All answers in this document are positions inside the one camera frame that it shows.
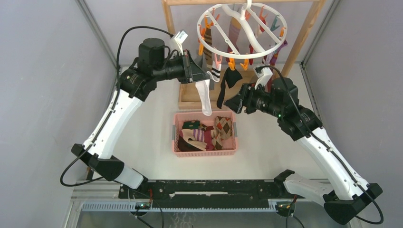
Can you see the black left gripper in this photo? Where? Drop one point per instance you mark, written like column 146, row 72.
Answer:
column 192, row 71

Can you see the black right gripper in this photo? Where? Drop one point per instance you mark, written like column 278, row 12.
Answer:
column 244, row 99

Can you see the white black striped sock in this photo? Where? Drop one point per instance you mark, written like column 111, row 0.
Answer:
column 203, row 89

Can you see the beige orange green argyle sock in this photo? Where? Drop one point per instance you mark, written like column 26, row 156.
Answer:
column 222, row 131

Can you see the green yellow dotted sock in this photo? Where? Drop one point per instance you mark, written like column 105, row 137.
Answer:
column 192, row 125

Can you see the beige purple striped sock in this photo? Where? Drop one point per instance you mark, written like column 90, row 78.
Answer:
column 198, row 138

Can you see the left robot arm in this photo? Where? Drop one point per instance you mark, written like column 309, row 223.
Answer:
column 133, row 87

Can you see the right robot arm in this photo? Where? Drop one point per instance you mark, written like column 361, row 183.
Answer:
column 347, row 193

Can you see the wooden hanger rack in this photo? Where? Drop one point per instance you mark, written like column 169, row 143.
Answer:
column 188, row 97

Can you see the white round clip hanger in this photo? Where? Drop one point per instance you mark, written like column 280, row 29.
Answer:
column 250, row 23

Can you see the pink perforated plastic basket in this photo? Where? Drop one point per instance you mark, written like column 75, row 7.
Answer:
column 206, row 123

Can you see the purple orange sock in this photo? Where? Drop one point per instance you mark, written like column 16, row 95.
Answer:
column 272, row 62

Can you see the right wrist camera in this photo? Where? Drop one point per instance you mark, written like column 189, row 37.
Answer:
column 264, row 74

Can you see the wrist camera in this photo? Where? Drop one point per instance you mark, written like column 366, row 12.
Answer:
column 175, row 43
column 264, row 74

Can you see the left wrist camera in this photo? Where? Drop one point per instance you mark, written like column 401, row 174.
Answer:
column 175, row 43

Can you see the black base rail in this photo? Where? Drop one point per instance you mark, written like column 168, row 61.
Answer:
column 210, row 194

